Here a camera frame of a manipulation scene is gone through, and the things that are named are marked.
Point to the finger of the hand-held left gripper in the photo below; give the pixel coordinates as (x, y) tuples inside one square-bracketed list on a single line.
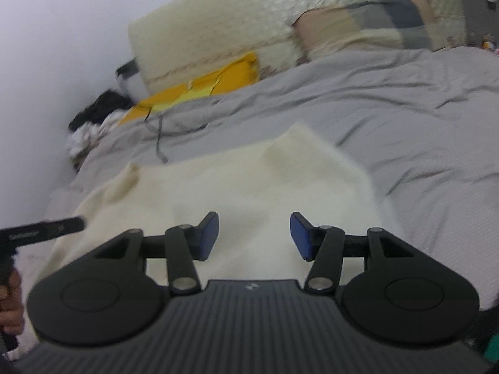
[(72, 224)]

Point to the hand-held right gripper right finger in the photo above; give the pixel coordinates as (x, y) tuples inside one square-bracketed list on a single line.
[(300, 238)]

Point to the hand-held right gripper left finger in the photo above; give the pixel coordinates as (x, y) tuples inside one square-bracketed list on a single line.
[(208, 238)]

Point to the cream blanket with grey stripes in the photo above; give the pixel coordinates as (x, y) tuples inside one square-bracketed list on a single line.
[(253, 187)]

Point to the white clothes pile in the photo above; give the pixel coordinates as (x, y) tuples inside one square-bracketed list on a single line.
[(84, 136)]

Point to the black clothes pile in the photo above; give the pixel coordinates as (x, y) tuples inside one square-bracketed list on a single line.
[(97, 111)]

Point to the person's left hand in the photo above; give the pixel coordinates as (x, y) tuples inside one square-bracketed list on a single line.
[(11, 304)]

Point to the yellow pillow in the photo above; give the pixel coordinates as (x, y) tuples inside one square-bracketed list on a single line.
[(187, 93)]

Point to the grey duvet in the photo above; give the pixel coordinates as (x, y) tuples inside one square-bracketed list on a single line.
[(409, 124)]

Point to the green garment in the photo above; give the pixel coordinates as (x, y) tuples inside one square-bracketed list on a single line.
[(493, 346)]

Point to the cream quilted headboard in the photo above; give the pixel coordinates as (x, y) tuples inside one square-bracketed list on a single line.
[(241, 19)]

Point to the plaid pillow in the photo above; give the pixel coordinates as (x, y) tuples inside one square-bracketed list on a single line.
[(362, 23)]

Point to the cluster of small bottles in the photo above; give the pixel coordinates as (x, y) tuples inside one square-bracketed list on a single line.
[(489, 42)]

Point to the dark wall socket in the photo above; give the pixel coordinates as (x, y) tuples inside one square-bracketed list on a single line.
[(126, 69)]

